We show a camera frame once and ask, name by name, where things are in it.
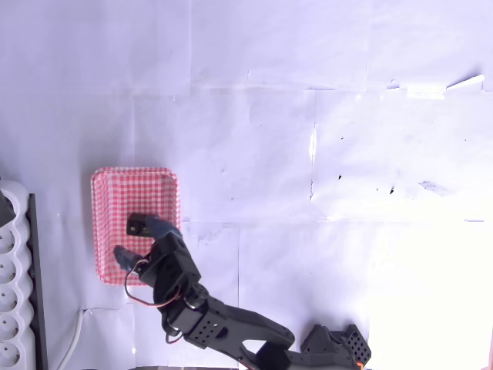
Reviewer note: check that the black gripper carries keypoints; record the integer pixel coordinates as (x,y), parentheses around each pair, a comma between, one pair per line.
(166,245)

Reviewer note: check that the white power strip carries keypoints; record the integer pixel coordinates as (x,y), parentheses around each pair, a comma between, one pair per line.
(11,277)

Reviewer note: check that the black power adapter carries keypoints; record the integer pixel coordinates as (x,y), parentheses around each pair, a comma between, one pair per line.
(5,210)

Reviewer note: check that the small black cube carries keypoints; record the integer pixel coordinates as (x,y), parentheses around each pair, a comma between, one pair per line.
(138,224)

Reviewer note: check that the red checked paper tray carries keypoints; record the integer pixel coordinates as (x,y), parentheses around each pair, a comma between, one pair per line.
(115,200)

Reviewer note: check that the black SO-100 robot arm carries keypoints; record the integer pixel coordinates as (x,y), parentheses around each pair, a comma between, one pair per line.
(239,323)

